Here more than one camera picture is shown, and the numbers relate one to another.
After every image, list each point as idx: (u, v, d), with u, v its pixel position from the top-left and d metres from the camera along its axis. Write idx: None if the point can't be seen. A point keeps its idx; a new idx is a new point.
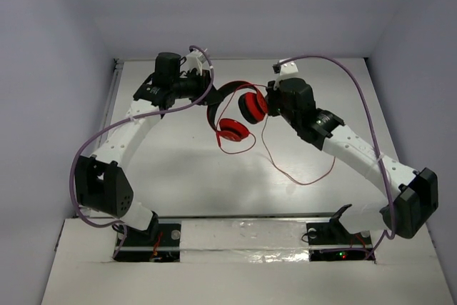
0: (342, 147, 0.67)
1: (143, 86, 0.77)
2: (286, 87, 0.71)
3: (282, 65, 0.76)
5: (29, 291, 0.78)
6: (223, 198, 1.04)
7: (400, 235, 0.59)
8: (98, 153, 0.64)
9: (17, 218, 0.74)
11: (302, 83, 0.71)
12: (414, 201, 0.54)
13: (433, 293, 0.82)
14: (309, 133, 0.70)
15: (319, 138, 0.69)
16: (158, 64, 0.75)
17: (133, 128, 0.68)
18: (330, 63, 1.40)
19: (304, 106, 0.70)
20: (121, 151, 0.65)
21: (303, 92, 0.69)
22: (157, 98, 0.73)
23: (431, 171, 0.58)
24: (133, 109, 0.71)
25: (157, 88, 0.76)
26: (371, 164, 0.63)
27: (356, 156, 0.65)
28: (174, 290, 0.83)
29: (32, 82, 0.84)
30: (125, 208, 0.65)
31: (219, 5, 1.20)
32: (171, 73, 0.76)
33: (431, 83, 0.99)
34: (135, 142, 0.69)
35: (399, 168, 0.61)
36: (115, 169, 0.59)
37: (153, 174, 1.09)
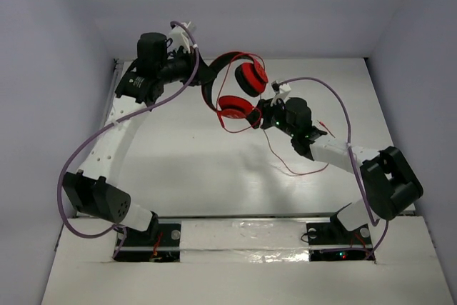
0: (322, 148, 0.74)
1: (127, 77, 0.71)
2: (289, 106, 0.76)
3: (280, 85, 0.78)
5: (29, 291, 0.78)
6: (223, 198, 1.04)
7: (385, 219, 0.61)
8: (84, 168, 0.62)
9: (17, 216, 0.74)
11: (303, 104, 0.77)
12: (378, 171, 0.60)
13: (433, 293, 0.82)
14: (301, 148, 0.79)
15: (309, 153, 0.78)
16: (141, 51, 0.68)
17: (119, 133, 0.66)
18: (330, 63, 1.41)
19: (301, 126, 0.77)
20: (109, 163, 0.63)
21: (302, 113, 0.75)
22: (143, 91, 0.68)
23: (395, 147, 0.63)
24: (116, 110, 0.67)
25: (142, 78, 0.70)
26: (343, 153, 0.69)
27: (330, 151, 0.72)
28: (175, 290, 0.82)
29: (32, 81, 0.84)
30: (122, 213, 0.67)
31: (220, 6, 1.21)
32: (157, 58, 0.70)
33: (430, 85, 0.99)
34: (123, 148, 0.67)
35: (366, 151, 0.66)
36: (105, 187, 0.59)
37: (153, 175, 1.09)
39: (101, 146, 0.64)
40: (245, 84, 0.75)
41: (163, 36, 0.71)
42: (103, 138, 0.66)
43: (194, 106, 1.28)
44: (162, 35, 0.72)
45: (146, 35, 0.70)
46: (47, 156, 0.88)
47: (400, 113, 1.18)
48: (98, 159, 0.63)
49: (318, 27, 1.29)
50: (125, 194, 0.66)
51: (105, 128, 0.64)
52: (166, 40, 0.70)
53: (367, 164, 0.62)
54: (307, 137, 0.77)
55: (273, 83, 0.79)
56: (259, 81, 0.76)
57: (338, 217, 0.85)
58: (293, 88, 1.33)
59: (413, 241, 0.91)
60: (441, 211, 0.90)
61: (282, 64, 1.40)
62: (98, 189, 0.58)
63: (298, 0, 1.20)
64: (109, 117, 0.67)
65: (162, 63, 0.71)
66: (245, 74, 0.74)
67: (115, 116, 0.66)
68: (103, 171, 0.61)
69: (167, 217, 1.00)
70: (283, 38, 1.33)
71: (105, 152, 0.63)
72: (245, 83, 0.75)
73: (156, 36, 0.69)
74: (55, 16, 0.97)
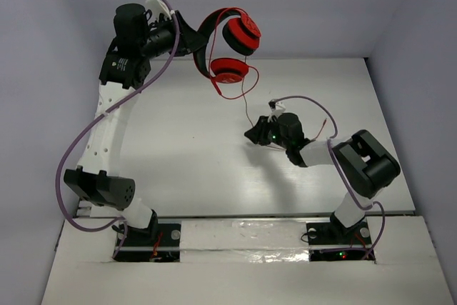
0: (309, 150, 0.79)
1: (110, 58, 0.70)
2: (283, 119, 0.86)
3: (276, 103, 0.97)
5: (29, 291, 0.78)
6: (221, 198, 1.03)
7: (367, 196, 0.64)
8: (83, 163, 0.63)
9: (17, 217, 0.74)
11: (294, 116, 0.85)
12: (350, 151, 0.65)
13: (432, 293, 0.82)
14: (295, 158, 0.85)
15: (303, 163, 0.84)
16: (120, 28, 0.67)
17: (113, 123, 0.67)
18: (331, 63, 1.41)
19: (294, 136, 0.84)
20: (106, 156, 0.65)
21: (293, 126, 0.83)
22: (128, 74, 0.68)
23: (364, 131, 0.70)
24: (104, 99, 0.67)
25: (125, 58, 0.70)
26: (324, 147, 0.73)
27: (317, 149, 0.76)
28: (175, 289, 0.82)
29: (31, 81, 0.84)
30: (128, 199, 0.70)
31: (220, 6, 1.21)
32: (138, 36, 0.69)
33: (430, 85, 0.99)
34: (118, 138, 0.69)
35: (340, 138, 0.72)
36: (108, 182, 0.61)
37: (152, 174, 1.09)
39: (95, 139, 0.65)
40: (236, 43, 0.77)
41: (140, 9, 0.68)
42: (96, 131, 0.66)
43: (194, 106, 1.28)
44: (137, 6, 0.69)
45: (121, 9, 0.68)
46: (47, 156, 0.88)
47: (400, 114, 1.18)
48: (95, 152, 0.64)
49: (318, 27, 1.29)
50: (128, 179, 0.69)
51: (96, 120, 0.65)
52: (143, 13, 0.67)
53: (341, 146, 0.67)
54: (299, 148, 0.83)
55: (270, 101, 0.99)
56: (251, 38, 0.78)
57: (336, 216, 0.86)
58: (294, 88, 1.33)
59: (413, 241, 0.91)
60: (441, 211, 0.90)
61: (282, 64, 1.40)
62: (100, 184, 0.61)
63: (298, 0, 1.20)
64: (98, 107, 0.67)
65: (143, 39, 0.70)
66: (235, 33, 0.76)
67: (104, 106, 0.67)
68: (103, 164, 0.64)
69: (166, 216, 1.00)
70: (283, 38, 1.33)
71: (101, 145, 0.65)
72: (235, 44, 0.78)
73: (131, 10, 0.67)
74: (54, 16, 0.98)
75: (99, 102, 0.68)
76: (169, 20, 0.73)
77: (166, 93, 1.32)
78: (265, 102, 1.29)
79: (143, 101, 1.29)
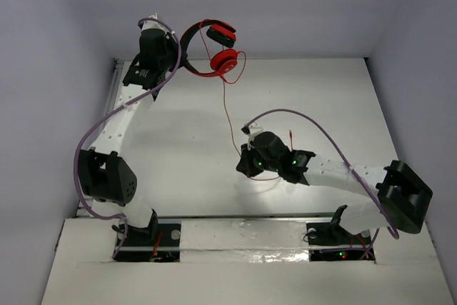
0: (319, 173, 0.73)
1: (132, 69, 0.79)
2: (258, 143, 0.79)
3: (250, 126, 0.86)
5: (29, 291, 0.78)
6: (222, 199, 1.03)
7: (406, 229, 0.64)
8: (96, 145, 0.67)
9: (16, 217, 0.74)
11: (270, 135, 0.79)
12: (395, 193, 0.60)
13: (432, 293, 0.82)
14: (293, 176, 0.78)
15: (303, 178, 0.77)
16: (143, 46, 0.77)
17: (129, 114, 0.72)
18: (330, 64, 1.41)
19: (279, 155, 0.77)
20: (119, 139, 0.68)
21: (272, 143, 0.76)
22: (147, 81, 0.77)
23: (398, 161, 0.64)
24: (124, 96, 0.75)
25: (146, 70, 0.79)
26: (346, 177, 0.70)
27: (333, 177, 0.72)
28: (175, 289, 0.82)
29: (31, 81, 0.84)
30: (130, 195, 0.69)
31: (220, 6, 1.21)
32: (158, 52, 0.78)
33: (430, 86, 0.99)
34: (132, 128, 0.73)
35: (371, 171, 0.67)
36: (116, 161, 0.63)
37: (152, 173, 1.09)
39: (111, 127, 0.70)
40: (223, 37, 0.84)
41: (162, 33, 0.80)
42: (113, 121, 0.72)
43: (194, 106, 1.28)
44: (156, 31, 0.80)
45: (145, 32, 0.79)
46: (46, 156, 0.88)
47: (400, 114, 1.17)
48: (109, 137, 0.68)
49: (318, 27, 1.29)
50: (132, 175, 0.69)
51: (116, 110, 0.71)
52: (163, 36, 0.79)
53: (383, 189, 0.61)
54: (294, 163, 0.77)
55: (243, 127, 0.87)
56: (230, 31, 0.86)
57: (341, 224, 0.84)
58: (293, 88, 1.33)
59: (414, 241, 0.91)
60: (441, 212, 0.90)
61: (283, 64, 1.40)
62: (109, 163, 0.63)
63: (298, 0, 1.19)
64: (118, 103, 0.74)
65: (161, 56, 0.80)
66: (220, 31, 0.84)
67: (123, 101, 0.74)
68: (114, 146, 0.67)
69: (166, 216, 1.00)
70: (283, 38, 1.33)
71: (115, 130, 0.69)
72: (222, 38, 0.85)
73: (155, 33, 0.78)
74: (54, 16, 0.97)
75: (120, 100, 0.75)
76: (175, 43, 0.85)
77: (166, 93, 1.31)
78: (265, 102, 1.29)
79: None
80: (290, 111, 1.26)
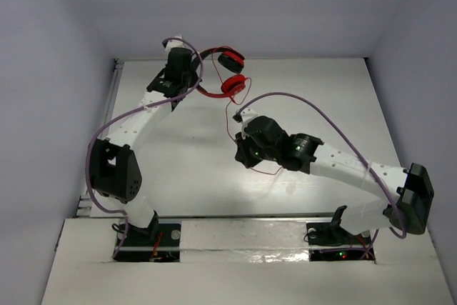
0: (332, 166, 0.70)
1: (157, 80, 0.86)
2: (251, 129, 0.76)
3: (241, 113, 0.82)
5: (29, 291, 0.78)
6: (223, 199, 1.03)
7: (410, 231, 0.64)
8: (112, 137, 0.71)
9: (16, 217, 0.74)
11: (265, 119, 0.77)
12: (413, 198, 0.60)
13: (432, 293, 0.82)
14: (295, 162, 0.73)
15: (304, 164, 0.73)
16: (171, 59, 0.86)
17: (147, 116, 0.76)
18: (331, 63, 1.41)
19: (275, 140, 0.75)
20: (134, 136, 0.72)
21: (268, 128, 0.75)
22: (171, 89, 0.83)
23: (418, 164, 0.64)
24: (146, 99, 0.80)
25: (170, 82, 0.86)
26: (363, 176, 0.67)
27: (346, 173, 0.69)
28: (175, 289, 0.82)
29: (31, 81, 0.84)
30: (133, 193, 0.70)
31: (221, 6, 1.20)
32: (183, 67, 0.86)
33: (431, 86, 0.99)
34: (146, 128, 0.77)
35: (390, 173, 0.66)
36: (127, 153, 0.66)
37: (153, 173, 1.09)
39: (128, 123, 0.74)
40: (233, 61, 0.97)
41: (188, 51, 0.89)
42: (131, 118, 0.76)
43: (193, 106, 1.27)
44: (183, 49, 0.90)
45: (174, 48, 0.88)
46: (47, 156, 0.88)
47: (400, 114, 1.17)
48: (125, 131, 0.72)
49: (318, 26, 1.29)
50: (138, 173, 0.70)
51: (137, 109, 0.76)
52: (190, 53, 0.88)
53: (403, 193, 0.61)
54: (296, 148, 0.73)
55: (235, 114, 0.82)
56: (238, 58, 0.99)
57: (341, 225, 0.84)
58: (293, 88, 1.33)
59: (414, 241, 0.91)
60: (442, 211, 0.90)
61: (283, 64, 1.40)
62: (121, 153, 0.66)
63: (298, 0, 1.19)
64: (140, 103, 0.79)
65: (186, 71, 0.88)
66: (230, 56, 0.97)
67: (145, 103, 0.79)
68: (128, 141, 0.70)
69: (166, 216, 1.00)
70: (283, 38, 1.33)
71: (132, 126, 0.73)
72: (233, 63, 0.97)
73: (183, 50, 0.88)
74: (54, 16, 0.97)
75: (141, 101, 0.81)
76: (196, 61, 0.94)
77: None
78: (265, 102, 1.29)
79: None
80: (291, 111, 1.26)
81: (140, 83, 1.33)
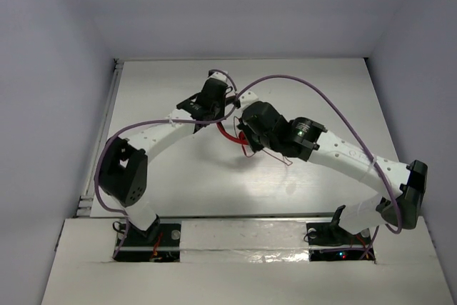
0: (335, 157, 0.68)
1: (188, 101, 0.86)
2: (247, 115, 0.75)
3: (240, 98, 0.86)
5: (29, 291, 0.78)
6: (223, 199, 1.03)
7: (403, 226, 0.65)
8: (131, 138, 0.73)
9: (16, 217, 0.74)
11: (261, 103, 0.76)
12: (415, 197, 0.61)
13: (432, 293, 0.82)
14: (293, 147, 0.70)
15: (304, 151, 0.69)
16: (206, 86, 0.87)
17: (169, 129, 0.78)
18: (331, 63, 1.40)
19: (272, 124, 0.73)
20: (152, 144, 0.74)
21: (264, 113, 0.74)
22: (198, 112, 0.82)
23: (419, 162, 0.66)
24: (173, 114, 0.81)
25: (199, 106, 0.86)
26: (368, 170, 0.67)
27: (349, 164, 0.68)
28: (176, 289, 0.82)
29: (31, 81, 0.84)
30: (133, 200, 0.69)
31: (221, 6, 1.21)
32: (216, 96, 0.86)
33: (431, 86, 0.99)
34: (166, 141, 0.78)
35: (393, 168, 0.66)
36: (141, 156, 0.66)
37: (154, 172, 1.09)
39: (151, 131, 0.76)
40: None
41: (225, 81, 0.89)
42: (155, 127, 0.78)
43: None
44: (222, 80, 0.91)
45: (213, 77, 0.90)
46: (46, 156, 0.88)
47: (400, 114, 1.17)
48: (145, 137, 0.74)
49: (318, 26, 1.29)
50: (144, 181, 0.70)
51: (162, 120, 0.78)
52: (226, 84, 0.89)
53: (406, 191, 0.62)
54: (295, 133, 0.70)
55: (235, 100, 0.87)
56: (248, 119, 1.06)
57: (340, 224, 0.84)
58: (293, 88, 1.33)
59: (414, 241, 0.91)
60: (442, 211, 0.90)
61: (283, 64, 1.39)
62: (134, 156, 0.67)
63: (298, 0, 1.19)
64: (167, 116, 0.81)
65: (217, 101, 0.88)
66: None
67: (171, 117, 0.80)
68: (143, 146, 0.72)
69: (167, 216, 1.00)
70: (283, 38, 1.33)
71: (153, 135, 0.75)
72: None
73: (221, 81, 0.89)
74: (54, 17, 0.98)
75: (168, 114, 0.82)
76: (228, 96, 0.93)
77: (166, 93, 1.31)
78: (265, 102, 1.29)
79: (143, 101, 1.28)
80: (291, 112, 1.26)
81: (140, 83, 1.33)
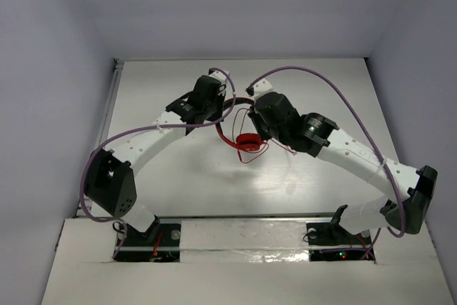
0: (345, 155, 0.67)
1: (178, 101, 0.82)
2: (261, 104, 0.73)
3: (253, 88, 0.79)
5: (29, 291, 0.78)
6: (223, 200, 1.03)
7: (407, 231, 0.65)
8: (116, 151, 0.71)
9: (16, 218, 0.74)
11: (276, 95, 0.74)
12: (423, 202, 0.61)
13: (432, 293, 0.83)
14: (304, 143, 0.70)
15: (314, 146, 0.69)
16: (198, 86, 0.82)
17: (156, 136, 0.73)
18: (331, 63, 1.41)
19: (285, 118, 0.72)
20: (138, 155, 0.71)
21: (278, 104, 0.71)
22: (188, 114, 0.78)
23: (430, 168, 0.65)
24: (161, 118, 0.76)
25: (191, 106, 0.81)
26: (376, 171, 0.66)
27: (358, 163, 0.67)
28: (175, 289, 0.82)
29: (31, 81, 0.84)
30: (123, 211, 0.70)
31: (221, 6, 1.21)
32: (208, 96, 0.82)
33: (431, 86, 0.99)
34: (154, 149, 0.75)
35: (403, 172, 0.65)
36: (125, 170, 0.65)
37: (154, 173, 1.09)
39: (137, 140, 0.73)
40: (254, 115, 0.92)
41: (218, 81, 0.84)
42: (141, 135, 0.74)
43: None
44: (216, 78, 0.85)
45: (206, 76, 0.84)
46: (46, 156, 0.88)
47: (400, 114, 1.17)
48: (131, 148, 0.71)
49: (318, 26, 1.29)
50: (133, 192, 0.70)
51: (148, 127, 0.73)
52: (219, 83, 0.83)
53: (413, 196, 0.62)
54: (307, 128, 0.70)
55: (248, 88, 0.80)
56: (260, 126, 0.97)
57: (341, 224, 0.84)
58: (293, 88, 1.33)
59: (414, 241, 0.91)
60: (443, 212, 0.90)
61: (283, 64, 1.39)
62: (119, 169, 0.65)
63: (298, 0, 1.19)
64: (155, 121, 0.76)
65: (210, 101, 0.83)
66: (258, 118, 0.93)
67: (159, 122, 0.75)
68: (129, 158, 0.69)
69: (167, 216, 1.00)
70: (283, 38, 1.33)
71: (139, 144, 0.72)
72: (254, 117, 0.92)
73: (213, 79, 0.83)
74: (54, 16, 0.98)
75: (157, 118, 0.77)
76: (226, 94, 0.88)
77: (166, 93, 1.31)
78: None
79: (143, 102, 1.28)
80: None
81: (140, 83, 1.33)
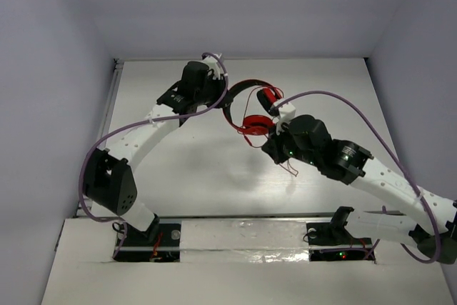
0: (381, 186, 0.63)
1: (168, 92, 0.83)
2: (296, 128, 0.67)
3: (279, 108, 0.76)
5: (29, 291, 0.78)
6: (225, 201, 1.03)
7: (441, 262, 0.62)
8: (111, 148, 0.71)
9: (16, 218, 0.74)
11: (313, 118, 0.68)
12: None
13: (433, 293, 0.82)
14: (338, 171, 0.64)
15: (348, 175, 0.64)
16: (186, 73, 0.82)
17: (151, 130, 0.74)
18: (331, 63, 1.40)
19: (320, 144, 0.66)
20: (134, 150, 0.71)
21: (315, 130, 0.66)
22: (179, 105, 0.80)
23: None
24: (154, 112, 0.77)
25: (181, 96, 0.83)
26: (413, 203, 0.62)
27: (395, 196, 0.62)
28: (175, 289, 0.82)
29: (31, 81, 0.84)
30: (125, 208, 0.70)
31: (221, 6, 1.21)
32: (197, 83, 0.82)
33: (431, 86, 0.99)
34: (148, 143, 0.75)
35: (440, 205, 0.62)
36: (124, 166, 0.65)
37: (156, 174, 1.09)
39: (131, 136, 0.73)
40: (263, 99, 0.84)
41: (206, 67, 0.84)
42: (136, 131, 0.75)
43: None
44: (203, 64, 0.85)
45: (193, 63, 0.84)
46: (46, 156, 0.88)
47: (400, 114, 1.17)
48: (126, 144, 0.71)
49: (318, 26, 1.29)
50: (133, 188, 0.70)
51: (142, 122, 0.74)
52: (206, 68, 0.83)
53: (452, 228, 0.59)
54: (342, 156, 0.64)
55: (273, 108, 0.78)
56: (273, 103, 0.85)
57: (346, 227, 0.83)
58: (293, 87, 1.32)
59: None
60: None
61: (283, 64, 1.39)
62: (117, 167, 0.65)
63: (298, 0, 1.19)
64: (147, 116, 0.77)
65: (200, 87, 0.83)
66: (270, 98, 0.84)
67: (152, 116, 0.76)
68: (126, 154, 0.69)
69: (167, 216, 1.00)
70: (283, 38, 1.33)
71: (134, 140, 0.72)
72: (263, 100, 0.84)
73: (199, 66, 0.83)
74: (54, 16, 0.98)
75: (150, 113, 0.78)
76: (219, 80, 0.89)
77: None
78: None
79: (143, 102, 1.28)
80: None
81: (140, 83, 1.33)
